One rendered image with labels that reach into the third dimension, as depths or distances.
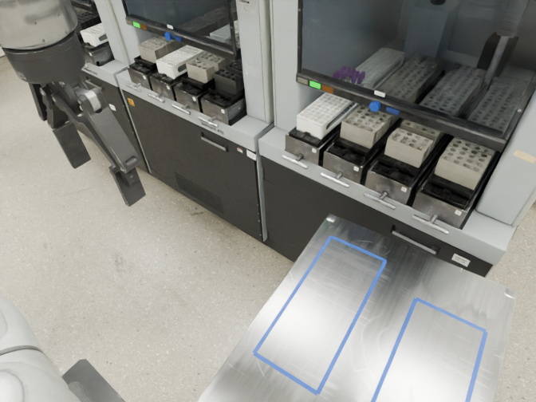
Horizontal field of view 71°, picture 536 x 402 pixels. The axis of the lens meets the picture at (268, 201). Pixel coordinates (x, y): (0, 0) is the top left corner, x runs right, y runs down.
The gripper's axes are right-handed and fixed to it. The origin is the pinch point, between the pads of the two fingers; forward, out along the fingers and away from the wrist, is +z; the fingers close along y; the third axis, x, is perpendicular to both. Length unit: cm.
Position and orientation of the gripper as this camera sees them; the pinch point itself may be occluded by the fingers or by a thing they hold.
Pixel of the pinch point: (104, 175)
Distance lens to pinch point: 60.4
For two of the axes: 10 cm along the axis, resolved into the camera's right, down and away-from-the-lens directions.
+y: 7.8, 4.2, -4.6
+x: 6.2, -5.9, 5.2
